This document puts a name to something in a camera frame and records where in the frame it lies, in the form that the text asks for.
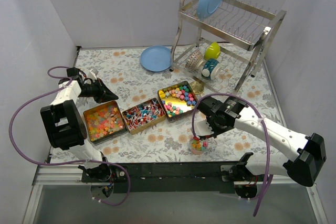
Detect tin of gummy candies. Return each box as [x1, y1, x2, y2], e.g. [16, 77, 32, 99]
[83, 101, 127, 145]

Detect gold round tin lid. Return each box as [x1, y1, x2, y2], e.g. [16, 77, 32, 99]
[190, 81, 204, 94]

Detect clear glass bowl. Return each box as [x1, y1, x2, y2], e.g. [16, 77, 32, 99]
[189, 137, 208, 155]

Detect tin of star candies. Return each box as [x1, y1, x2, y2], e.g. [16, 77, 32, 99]
[157, 81, 198, 122]

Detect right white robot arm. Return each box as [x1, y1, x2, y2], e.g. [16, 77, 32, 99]
[192, 95, 327, 187]

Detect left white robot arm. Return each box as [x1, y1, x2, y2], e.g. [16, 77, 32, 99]
[40, 67, 118, 182]

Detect teal white mug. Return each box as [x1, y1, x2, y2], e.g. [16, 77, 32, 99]
[201, 58, 221, 80]

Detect patterned ceramic cup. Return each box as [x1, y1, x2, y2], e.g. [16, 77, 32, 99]
[185, 49, 203, 70]

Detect blue plate on table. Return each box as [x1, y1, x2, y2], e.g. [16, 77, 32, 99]
[140, 46, 171, 72]

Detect yellow-green bowl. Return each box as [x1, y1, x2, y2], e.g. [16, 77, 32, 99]
[204, 42, 221, 60]

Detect steel dish rack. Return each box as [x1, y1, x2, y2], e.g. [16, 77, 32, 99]
[170, 0, 287, 93]

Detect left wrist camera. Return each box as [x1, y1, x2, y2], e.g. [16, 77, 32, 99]
[87, 69, 99, 80]

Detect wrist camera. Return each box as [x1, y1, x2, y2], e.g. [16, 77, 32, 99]
[87, 69, 99, 80]
[194, 120, 214, 140]

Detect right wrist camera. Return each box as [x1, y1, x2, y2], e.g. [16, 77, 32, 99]
[194, 120, 214, 140]

